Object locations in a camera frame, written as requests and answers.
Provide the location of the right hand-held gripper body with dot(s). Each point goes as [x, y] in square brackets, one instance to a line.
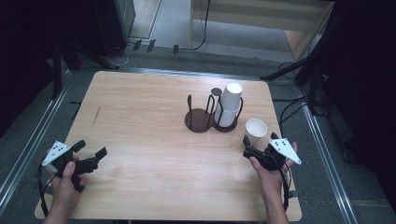
[274, 154]

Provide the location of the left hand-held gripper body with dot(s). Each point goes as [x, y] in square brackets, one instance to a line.
[60, 155]

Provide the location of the white paper cup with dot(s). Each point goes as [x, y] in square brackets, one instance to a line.
[256, 131]

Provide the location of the stack of white cups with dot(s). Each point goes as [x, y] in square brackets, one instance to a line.
[229, 102]

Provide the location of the person's right hand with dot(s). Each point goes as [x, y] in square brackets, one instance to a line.
[271, 183]

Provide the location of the person's left hand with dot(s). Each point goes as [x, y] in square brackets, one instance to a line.
[67, 189]

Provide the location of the dark round disc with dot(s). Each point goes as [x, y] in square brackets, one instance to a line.
[216, 91]

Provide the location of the black tripod stand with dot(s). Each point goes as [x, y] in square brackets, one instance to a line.
[306, 67]

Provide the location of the beige cabinet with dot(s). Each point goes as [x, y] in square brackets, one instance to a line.
[258, 15]

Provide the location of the dark furniture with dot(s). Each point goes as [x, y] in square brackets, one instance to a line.
[115, 25]

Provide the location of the metal floor rail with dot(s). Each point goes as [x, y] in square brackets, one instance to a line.
[327, 161]
[29, 146]

